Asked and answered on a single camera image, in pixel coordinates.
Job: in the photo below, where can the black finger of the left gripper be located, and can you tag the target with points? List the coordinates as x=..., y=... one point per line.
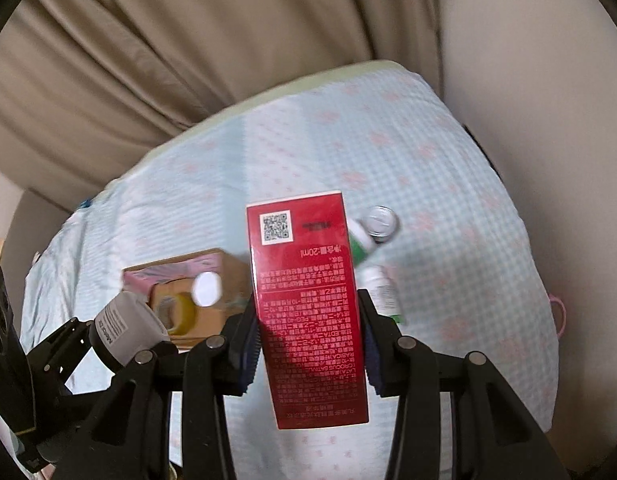
x=54, y=360

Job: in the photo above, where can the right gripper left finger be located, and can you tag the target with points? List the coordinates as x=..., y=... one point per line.
x=125, y=435

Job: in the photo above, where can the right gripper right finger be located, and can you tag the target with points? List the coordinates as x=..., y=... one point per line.
x=493, y=434

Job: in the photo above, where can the black capped white bottle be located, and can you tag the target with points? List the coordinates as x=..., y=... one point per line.
x=124, y=327

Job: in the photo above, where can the white pill bottle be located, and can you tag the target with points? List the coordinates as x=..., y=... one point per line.
x=382, y=291

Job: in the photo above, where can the green and white bottle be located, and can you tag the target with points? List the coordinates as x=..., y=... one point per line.
x=361, y=243

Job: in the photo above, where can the silver tin can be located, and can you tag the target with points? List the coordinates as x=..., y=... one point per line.
x=381, y=223

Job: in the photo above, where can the red carton box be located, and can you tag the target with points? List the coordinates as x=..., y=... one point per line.
x=306, y=301

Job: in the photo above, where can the yellow tape roll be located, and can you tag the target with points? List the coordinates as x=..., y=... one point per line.
x=177, y=313

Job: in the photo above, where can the green and white jar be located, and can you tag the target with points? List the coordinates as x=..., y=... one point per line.
x=207, y=289

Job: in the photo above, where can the cardboard box with pink flaps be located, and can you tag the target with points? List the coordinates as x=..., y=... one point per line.
x=155, y=280

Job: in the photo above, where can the beige curtain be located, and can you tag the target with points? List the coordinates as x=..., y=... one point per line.
x=88, y=87

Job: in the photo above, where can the blue checked bed cover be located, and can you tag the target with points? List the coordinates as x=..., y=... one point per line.
x=461, y=261

